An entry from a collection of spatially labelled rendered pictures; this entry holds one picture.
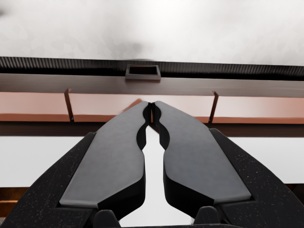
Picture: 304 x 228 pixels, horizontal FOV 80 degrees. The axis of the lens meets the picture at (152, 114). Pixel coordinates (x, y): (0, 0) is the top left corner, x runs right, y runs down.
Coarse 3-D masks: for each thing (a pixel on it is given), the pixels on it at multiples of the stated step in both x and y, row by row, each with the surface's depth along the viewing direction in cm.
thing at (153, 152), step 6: (150, 144) 23; (156, 144) 23; (144, 150) 23; (150, 150) 23; (156, 150) 23; (162, 150) 23; (150, 156) 24; (156, 156) 24; (162, 156) 24; (150, 162) 24; (156, 162) 24; (162, 162) 24; (150, 168) 25; (156, 168) 25; (162, 168) 25
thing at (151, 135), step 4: (148, 128) 21; (152, 128) 21; (148, 132) 22; (152, 132) 22; (156, 132) 22; (148, 136) 22; (152, 136) 22; (156, 136) 22; (148, 140) 22; (152, 140) 22; (156, 140) 22
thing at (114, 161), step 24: (120, 120) 10; (144, 120) 10; (96, 144) 8; (120, 144) 8; (144, 144) 10; (96, 168) 7; (120, 168) 7; (144, 168) 7; (72, 192) 6; (96, 192) 6; (120, 192) 6; (144, 192) 7; (120, 216) 7
